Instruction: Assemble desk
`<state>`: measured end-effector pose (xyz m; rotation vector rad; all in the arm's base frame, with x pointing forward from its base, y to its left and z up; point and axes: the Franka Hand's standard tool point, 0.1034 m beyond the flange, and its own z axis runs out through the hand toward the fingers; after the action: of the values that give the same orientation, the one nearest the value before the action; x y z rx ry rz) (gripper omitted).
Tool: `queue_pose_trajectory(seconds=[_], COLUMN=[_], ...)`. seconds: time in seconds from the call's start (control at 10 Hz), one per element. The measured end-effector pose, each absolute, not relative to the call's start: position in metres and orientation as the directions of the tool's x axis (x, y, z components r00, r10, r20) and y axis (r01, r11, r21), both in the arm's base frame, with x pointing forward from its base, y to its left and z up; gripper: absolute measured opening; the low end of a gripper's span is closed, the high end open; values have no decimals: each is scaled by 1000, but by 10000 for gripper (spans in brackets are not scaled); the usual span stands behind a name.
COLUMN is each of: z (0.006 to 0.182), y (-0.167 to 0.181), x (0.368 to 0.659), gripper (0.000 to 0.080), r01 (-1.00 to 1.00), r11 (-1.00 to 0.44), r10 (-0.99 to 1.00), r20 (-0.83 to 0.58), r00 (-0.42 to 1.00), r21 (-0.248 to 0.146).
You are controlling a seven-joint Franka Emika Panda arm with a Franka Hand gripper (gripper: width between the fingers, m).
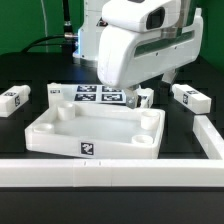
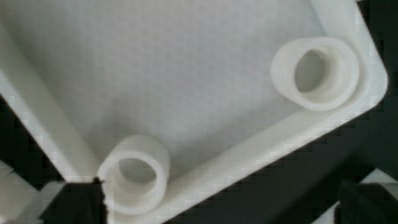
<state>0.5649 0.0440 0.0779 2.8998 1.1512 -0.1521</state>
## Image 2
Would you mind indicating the white desk top tray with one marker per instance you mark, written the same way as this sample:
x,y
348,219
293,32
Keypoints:
x,y
172,90

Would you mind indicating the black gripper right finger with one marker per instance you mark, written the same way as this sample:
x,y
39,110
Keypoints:
x,y
368,203

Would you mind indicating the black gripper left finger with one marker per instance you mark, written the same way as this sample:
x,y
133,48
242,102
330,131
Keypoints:
x,y
76,207

